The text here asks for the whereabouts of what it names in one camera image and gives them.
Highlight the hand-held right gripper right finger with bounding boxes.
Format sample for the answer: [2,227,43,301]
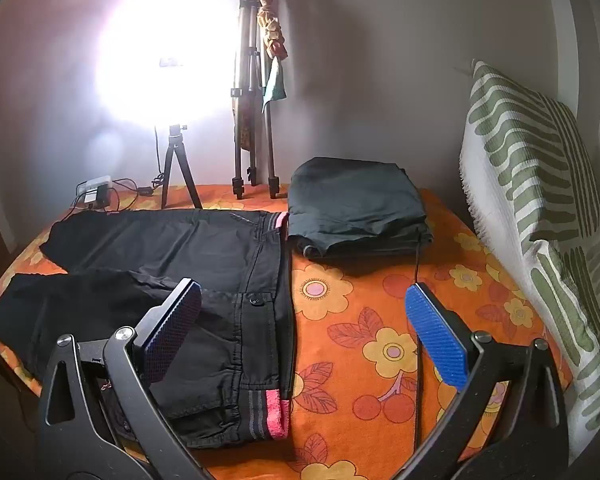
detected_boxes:
[387,282,571,480]

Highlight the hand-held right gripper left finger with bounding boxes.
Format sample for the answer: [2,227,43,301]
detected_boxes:
[36,277,216,480]

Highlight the black pants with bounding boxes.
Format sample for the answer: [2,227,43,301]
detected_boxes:
[0,209,296,448]

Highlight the folded dark grey pants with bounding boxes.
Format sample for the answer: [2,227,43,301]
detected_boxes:
[286,156,435,261]

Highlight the orange floral bed sheet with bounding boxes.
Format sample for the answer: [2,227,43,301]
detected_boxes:
[0,182,576,480]

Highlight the black power adapter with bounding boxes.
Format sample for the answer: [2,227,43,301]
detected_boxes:
[84,186,112,209]

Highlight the white power strip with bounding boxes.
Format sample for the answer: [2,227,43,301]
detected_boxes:
[77,176,112,196]

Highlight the small black tripod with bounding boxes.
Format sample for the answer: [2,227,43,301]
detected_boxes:
[160,122,203,210]

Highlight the green striped white pillow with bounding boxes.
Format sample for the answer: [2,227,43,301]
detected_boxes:
[459,59,600,461]

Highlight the tall folded tripod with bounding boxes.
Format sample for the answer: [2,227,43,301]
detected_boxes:
[229,0,281,200]

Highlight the teal cloth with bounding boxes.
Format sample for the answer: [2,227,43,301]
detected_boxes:
[261,57,287,113]

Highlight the orange patterned cloth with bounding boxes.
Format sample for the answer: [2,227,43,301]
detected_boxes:
[257,0,288,59]

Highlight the long black power cable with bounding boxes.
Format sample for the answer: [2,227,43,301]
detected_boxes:
[70,177,141,211]

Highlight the white ring light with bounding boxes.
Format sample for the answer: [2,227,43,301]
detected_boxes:
[95,0,241,126]

